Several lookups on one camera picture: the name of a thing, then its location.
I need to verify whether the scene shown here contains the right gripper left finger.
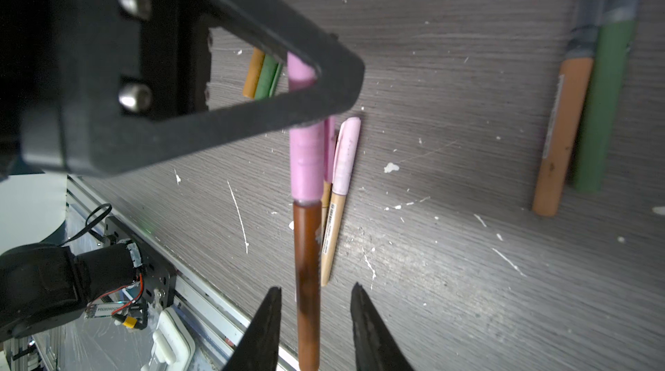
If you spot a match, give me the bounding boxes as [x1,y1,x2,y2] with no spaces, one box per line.
[223,287,282,371]

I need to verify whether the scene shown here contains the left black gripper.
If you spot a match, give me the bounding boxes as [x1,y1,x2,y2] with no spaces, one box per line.
[1,0,156,178]

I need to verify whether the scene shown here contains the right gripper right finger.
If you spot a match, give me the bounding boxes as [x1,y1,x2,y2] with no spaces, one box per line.
[350,283,414,371]

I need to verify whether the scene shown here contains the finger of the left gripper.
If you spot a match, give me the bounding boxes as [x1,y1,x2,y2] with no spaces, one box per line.
[56,0,365,176]

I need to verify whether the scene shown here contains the brown pen cap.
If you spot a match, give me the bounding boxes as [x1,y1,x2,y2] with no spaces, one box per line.
[242,48,265,99]

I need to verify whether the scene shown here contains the green pen cap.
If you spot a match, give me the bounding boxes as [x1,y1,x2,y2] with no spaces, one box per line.
[254,55,282,101]

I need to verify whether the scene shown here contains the light pink marker pen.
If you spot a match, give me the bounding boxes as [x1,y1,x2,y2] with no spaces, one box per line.
[321,116,362,287]

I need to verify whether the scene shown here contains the brown marker pen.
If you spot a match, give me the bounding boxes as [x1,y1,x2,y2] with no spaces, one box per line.
[532,0,605,217]

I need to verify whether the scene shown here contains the green marker pen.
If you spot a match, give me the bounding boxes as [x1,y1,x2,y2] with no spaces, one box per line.
[571,0,640,194]

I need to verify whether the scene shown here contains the gold tan marker pen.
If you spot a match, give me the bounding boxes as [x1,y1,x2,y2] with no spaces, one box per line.
[321,116,337,232]

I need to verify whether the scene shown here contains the white grey remote device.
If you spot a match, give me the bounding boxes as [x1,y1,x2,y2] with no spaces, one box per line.
[140,307,196,371]

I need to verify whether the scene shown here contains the aluminium frame front rail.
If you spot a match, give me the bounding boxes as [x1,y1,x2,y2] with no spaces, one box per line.
[68,176,300,370]

